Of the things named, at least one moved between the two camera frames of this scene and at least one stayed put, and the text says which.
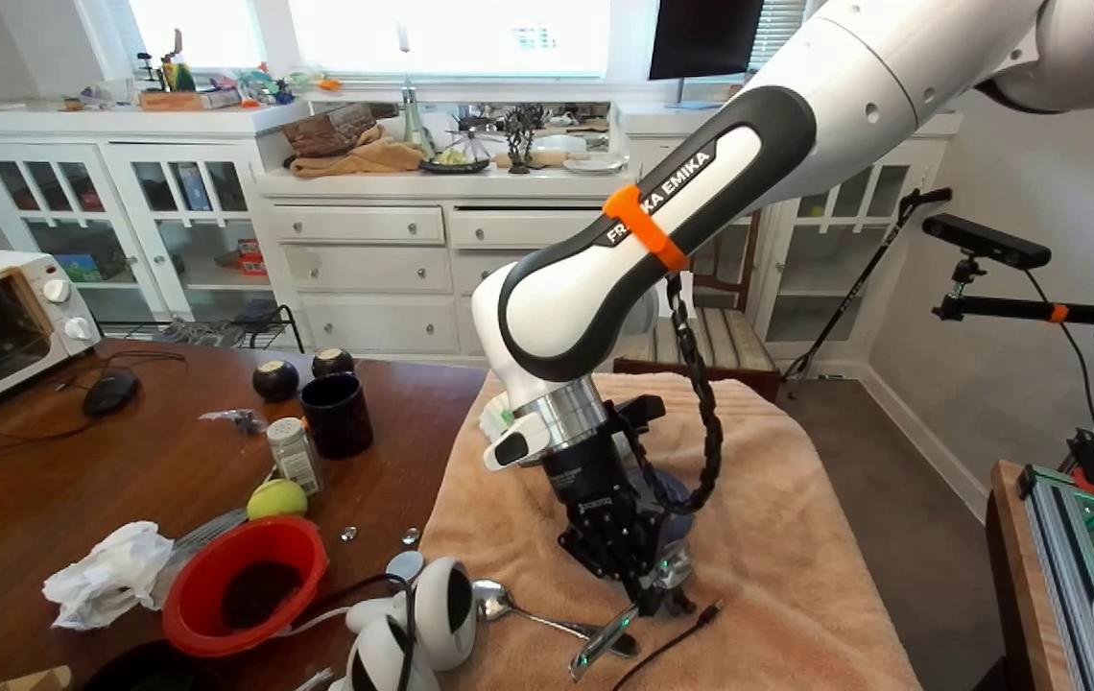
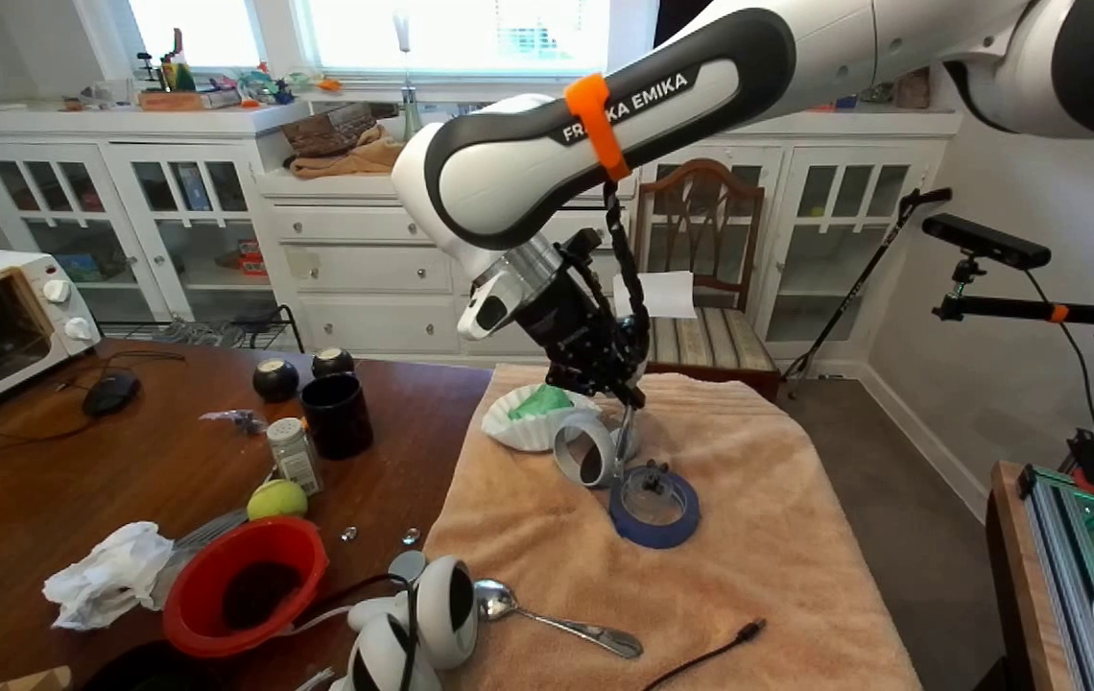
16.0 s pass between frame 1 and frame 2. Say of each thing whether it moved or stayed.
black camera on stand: stayed
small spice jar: stayed
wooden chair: stayed
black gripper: moved
